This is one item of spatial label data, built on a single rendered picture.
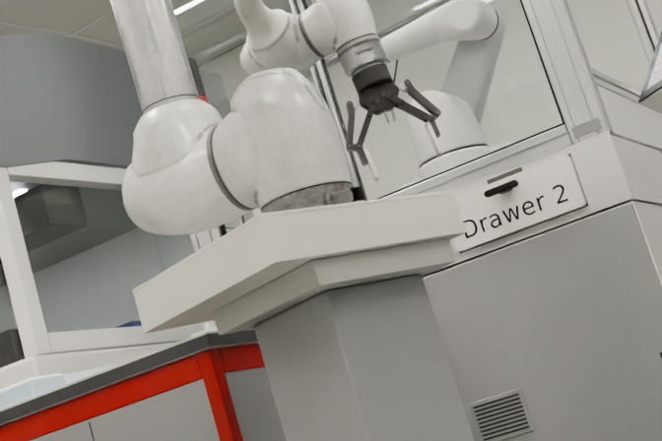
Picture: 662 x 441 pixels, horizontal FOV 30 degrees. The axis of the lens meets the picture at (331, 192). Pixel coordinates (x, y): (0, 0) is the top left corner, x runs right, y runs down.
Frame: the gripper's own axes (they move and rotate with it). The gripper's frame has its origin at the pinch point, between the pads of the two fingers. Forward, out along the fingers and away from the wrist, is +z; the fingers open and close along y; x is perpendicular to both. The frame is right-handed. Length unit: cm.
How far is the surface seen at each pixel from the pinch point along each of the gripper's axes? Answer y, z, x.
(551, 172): 27.2, 12.0, 3.9
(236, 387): -47, 29, -13
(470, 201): 11.8, 10.3, 13.7
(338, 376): -32, 35, -56
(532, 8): 37.4, -21.1, 3.3
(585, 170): 33.3, 14.4, 2.0
